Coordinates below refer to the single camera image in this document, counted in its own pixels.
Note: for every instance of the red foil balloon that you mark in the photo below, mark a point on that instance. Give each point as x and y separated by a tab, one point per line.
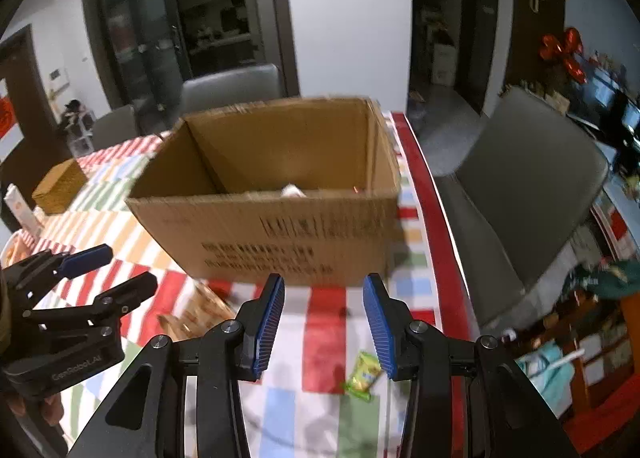
565	50

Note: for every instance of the woven wicker box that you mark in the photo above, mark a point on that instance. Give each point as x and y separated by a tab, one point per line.
60	185

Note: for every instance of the grey upholstered chair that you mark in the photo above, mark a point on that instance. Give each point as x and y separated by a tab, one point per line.
230	87
525	198
115	127

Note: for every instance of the brown cardboard box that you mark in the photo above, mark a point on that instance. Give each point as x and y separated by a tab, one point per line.
250	238

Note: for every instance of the colourful checked tablecloth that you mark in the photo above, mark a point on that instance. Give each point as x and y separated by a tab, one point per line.
325	328

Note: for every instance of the person's left hand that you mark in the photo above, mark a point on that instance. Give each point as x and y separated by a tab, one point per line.
50	410

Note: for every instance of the white carton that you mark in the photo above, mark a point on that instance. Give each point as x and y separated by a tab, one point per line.
20	210

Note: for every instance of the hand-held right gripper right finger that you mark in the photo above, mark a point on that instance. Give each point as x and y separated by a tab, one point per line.
380	328

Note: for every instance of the yellow green candy packet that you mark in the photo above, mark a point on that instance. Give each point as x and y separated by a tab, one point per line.
365	373

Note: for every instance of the brown snack bag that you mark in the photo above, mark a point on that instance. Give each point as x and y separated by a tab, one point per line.
200	310

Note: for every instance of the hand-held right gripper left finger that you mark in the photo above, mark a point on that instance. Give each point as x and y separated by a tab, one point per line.
267	323

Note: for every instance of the dark glass door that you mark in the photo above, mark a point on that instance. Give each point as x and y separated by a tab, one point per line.
200	12

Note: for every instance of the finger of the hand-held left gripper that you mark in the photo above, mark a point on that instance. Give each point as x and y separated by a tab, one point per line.
85	262
130	293

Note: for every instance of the green cloth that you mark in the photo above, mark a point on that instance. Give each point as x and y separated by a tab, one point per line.
605	278

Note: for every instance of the white snack packet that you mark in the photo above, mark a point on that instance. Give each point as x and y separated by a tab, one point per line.
292	190

